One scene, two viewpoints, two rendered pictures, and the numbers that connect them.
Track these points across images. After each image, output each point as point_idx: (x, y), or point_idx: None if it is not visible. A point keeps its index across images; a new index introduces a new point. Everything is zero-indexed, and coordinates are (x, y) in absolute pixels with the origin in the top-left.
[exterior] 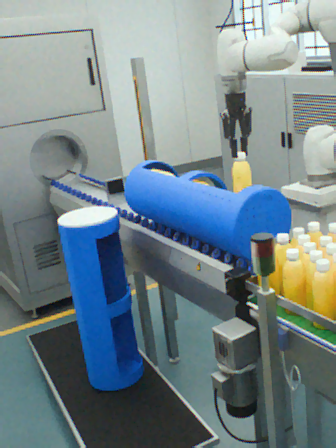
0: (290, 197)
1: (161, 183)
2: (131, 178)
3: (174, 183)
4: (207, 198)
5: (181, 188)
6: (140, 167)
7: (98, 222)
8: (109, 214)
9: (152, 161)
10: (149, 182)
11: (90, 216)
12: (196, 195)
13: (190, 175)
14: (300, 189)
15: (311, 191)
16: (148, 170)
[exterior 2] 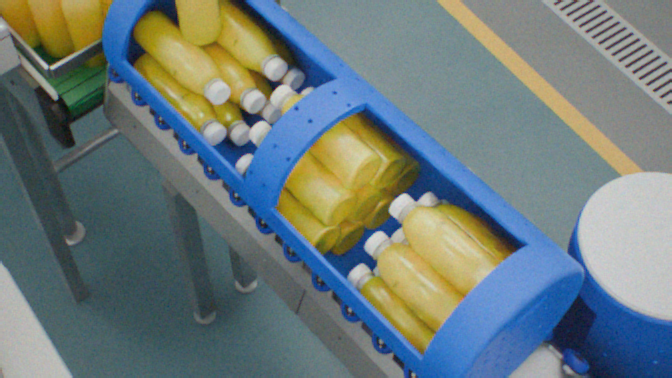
0: (63, 364)
1: (424, 134)
2: (556, 245)
3: (378, 99)
4: (280, 8)
5: (354, 74)
6: (533, 247)
7: (602, 187)
8: (596, 236)
9: (502, 274)
10: (471, 172)
11: (650, 229)
12: (309, 33)
13: (333, 91)
14: (28, 332)
15: (4, 291)
16: (491, 208)
